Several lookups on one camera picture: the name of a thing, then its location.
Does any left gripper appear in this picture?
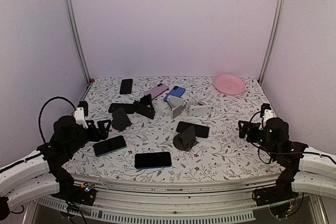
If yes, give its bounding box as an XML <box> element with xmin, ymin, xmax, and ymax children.
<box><xmin>66</xmin><ymin>120</ymin><xmax>111</xmax><ymax>156</ymax></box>

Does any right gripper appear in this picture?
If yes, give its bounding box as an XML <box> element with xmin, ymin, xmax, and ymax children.
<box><xmin>239</xmin><ymin>120</ymin><xmax>277</xmax><ymax>158</ymax></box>

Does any white grey folding stand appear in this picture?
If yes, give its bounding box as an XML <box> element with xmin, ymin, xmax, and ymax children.
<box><xmin>167</xmin><ymin>95</ymin><xmax>188</xmax><ymax>119</ymax></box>

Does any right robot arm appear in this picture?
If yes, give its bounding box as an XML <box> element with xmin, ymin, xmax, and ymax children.
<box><xmin>238</xmin><ymin>117</ymin><xmax>335</xmax><ymax>205</ymax></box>

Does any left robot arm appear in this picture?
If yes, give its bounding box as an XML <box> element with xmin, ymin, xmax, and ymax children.
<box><xmin>1</xmin><ymin>115</ymin><xmax>101</xmax><ymax>219</ymax></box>

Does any black phone teal edge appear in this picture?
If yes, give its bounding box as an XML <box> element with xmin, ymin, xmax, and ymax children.
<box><xmin>93</xmin><ymin>135</ymin><xmax>127</xmax><ymax>157</ymax></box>

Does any dark grey phone stand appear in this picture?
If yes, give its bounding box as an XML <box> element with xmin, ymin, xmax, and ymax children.
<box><xmin>111</xmin><ymin>108</ymin><xmax>132</xmax><ymax>132</ymax></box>

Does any white flat folding stand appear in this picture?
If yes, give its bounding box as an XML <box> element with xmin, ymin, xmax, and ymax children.
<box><xmin>187</xmin><ymin>97</ymin><xmax>212</xmax><ymax>117</ymax></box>

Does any black folding phone stand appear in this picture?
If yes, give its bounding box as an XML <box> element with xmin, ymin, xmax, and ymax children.
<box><xmin>133</xmin><ymin>94</ymin><xmax>155</xmax><ymax>120</ymax></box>

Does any small black phone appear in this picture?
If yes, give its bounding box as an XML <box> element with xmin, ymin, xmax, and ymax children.
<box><xmin>119</xmin><ymin>79</ymin><xmax>133</xmax><ymax>94</ymax></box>

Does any black phone blue edge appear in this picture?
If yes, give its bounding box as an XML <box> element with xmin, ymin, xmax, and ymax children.
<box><xmin>134</xmin><ymin>152</ymin><xmax>172</xmax><ymax>169</ymax></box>

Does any pink phone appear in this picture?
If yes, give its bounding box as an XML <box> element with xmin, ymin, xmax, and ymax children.
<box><xmin>144</xmin><ymin>83</ymin><xmax>169</xmax><ymax>100</ymax></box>

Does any blue phone face down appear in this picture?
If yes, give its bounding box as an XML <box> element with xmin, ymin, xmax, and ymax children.
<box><xmin>164</xmin><ymin>86</ymin><xmax>185</xmax><ymax>102</ymax></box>

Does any pink plastic plate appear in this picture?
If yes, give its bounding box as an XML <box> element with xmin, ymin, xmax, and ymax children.
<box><xmin>214</xmin><ymin>74</ymin><xmax>246</xmax><ymax>96</ymax></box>

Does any floral patterned table mat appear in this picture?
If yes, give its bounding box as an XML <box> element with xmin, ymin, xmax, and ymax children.
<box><xmin>65</xmin><ymin>76</ymin><xmax>283</xmax><ymax>183</ymax></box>

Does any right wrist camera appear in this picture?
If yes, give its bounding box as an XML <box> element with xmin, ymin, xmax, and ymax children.
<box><xmin>259</xmin><ymin>103</ymin><xmax>277</xmax><ymax>130</ymax></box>

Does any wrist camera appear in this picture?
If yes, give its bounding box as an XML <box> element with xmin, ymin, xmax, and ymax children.
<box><xmin>259</xmin><ymin>103</ymin><xmax>277</xmax><ymax>130</ymax></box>
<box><xmin>73</xmin><ymin>101</ymin><xmax>88</xmax><ymax>129</ymax></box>

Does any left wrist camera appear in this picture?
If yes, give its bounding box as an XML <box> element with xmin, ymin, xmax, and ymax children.
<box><xmin>73</xmin><ymin>101</ymin><xmax>88</xmax><ymax>129</ymax></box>

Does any left black cable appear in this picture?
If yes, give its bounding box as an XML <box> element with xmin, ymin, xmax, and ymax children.
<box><xmin>38</xmin><ymin>96</ymin><xmax>77</xmax><ymax>143</ymax></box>

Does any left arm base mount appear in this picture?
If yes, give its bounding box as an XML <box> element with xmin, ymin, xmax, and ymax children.
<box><xmin>51</xmin><ymin>184</ymin><xmax>97</xmax><ymax>206</ymax></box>

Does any front aluminium rail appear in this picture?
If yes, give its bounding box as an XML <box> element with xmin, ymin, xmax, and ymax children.
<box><xmin>23</xmin><ymin>176</ymin><xmax>329</xmax><ymax>224</ymax></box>

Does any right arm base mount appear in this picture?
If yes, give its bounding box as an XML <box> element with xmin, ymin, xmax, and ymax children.
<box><xmin>251</xmin><ymin>186</ymin><xmax>299</xmax><ymax>206</ymax></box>

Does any right aluminium frame post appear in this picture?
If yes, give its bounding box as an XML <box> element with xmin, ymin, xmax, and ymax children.
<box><xmin>258</xmin><ymin>0</ymin><xmax>285</xmax><ymax>86</ymax></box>

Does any aluminium frame post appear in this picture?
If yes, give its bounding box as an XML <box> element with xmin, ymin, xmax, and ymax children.
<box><xmin>64</xmin><ymin>0</ymin><xmax>91</xmax><ymax>84</ymax></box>
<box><xmin>258</xmin><ymin>0</ymin><xmax>285</xmax><ymax>86</ymax></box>

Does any left aluminium frame post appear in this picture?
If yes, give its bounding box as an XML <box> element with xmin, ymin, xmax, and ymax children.
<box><xmin>64</xmin><ymin>0</ymin><xmax>91</xmax><ymax>84</ymax></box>

